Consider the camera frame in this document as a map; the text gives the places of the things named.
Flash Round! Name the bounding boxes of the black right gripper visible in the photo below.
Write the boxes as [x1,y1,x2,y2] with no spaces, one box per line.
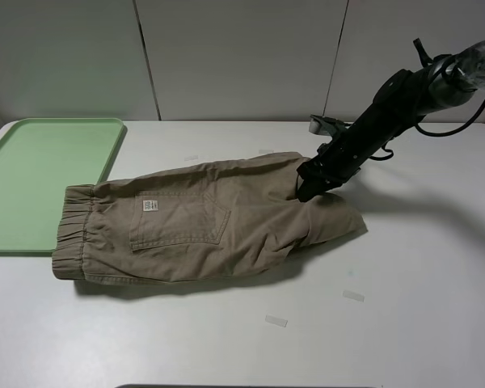
[297,135,364,202]

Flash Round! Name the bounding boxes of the khaki shorts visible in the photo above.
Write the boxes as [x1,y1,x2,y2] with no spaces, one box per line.
[52,152,366,285]

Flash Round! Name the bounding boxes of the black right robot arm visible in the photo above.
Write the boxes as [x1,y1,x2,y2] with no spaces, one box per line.
[297,40,485,202]

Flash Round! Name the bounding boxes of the green plastic tray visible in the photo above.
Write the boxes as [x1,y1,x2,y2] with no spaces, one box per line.
[0,118,126,255]

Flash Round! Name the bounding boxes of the clear tape strip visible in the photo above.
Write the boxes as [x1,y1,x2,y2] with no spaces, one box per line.
[265,314,288,327]
[342,289,365,302]

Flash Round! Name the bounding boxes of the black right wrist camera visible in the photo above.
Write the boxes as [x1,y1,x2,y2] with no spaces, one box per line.
[309,115,351,137]

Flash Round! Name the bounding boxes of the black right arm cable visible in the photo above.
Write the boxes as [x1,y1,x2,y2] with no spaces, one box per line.
[371,36,485,161]

